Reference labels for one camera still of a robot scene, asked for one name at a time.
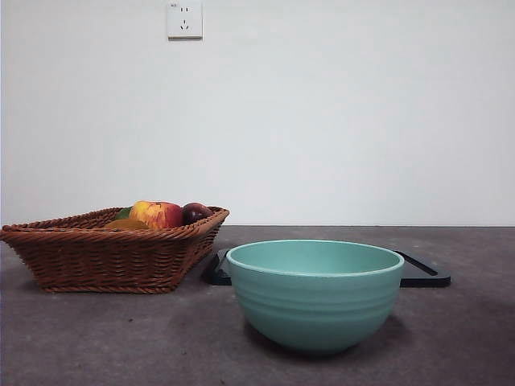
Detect teal ribbed bowl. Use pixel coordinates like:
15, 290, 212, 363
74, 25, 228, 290
225, 239, 406, 355

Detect red and yellow apple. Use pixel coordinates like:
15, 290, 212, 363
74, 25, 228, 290
128, 200, 184, 230

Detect dark rectangular tray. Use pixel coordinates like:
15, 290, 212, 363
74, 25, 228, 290
200, 248, 451, 288

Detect brown kiwifruit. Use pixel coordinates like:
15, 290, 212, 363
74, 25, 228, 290
105, 218, 150, 231

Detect white wall socket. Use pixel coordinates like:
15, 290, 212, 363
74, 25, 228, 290
167, 0, 204, 41

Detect dark red plum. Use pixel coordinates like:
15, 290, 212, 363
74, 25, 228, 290
181, 202, 213, 226

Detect brown wicker basket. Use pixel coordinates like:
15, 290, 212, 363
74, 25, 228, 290
0, 206, 230, 294

